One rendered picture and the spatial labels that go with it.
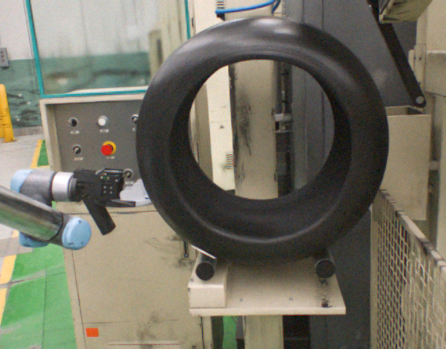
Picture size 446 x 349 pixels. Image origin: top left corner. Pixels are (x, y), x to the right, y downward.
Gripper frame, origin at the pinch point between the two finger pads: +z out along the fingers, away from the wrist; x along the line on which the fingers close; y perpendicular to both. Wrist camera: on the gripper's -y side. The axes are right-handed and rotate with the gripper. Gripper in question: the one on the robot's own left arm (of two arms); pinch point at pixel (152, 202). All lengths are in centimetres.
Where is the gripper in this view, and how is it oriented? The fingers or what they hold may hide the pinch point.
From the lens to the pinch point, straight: 126.1
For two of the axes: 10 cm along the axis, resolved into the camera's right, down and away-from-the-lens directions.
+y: 0.7, -9.7, -2.5
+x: 0.8, -2.5, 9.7
